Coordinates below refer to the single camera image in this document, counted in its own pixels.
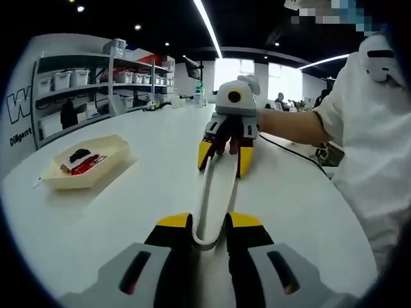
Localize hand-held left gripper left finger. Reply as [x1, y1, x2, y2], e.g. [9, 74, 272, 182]
[62, 212, 195, 308]

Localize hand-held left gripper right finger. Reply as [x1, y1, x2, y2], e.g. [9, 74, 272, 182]
[224, 211, 349, 308]

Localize cream food tongs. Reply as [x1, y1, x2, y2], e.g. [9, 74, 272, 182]
[191, 146, 242, 254]

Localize cream hexagonal container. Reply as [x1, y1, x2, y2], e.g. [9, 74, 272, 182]
[41, 134, 139, 191]

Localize person's right hand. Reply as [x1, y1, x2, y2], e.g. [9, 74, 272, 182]
[214, 118, 243, 157]

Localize green bottle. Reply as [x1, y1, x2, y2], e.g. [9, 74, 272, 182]
[193, 81, 207, 107]

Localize black monitor on stand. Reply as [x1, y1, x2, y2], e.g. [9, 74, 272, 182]
[184, 56, 206, 97]

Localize spare white yellow gripper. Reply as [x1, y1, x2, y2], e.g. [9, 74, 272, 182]
[143, 99, 171, 112]

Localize long ceiling strip light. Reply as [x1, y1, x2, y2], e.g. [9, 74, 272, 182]
[192, 0, 222, 59]

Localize short ceiling strip light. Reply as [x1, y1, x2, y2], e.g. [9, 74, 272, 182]
[300, 53, 351, 70]

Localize group of small white bins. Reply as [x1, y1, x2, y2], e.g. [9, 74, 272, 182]
[102, 38, 176, 108]

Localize grey metal shelf rack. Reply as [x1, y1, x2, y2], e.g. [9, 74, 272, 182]
[31, 51, 116, 151]
[107, 38, 177, 115]

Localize person in white coat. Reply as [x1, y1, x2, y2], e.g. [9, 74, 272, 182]
[313, 31, 411, 270]

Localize round ceiling spotlights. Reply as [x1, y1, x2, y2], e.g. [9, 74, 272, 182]
[76, 4, 280, 47]

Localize white chest device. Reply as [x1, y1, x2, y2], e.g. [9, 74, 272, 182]
[358, 33, 405, 83]

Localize black backpack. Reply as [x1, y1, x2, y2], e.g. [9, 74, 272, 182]
[60, 99, 79, 129]

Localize white storage bin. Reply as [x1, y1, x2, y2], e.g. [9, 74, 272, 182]
[53, 71, 72, 90]
[69, 69, 91, 87]
[38, 76, 54, 94]

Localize white cardboard box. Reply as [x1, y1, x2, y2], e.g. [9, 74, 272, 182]
[40, 112, 62, 137]

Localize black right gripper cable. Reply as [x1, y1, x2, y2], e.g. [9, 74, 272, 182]
[258, 133, 335, 180]

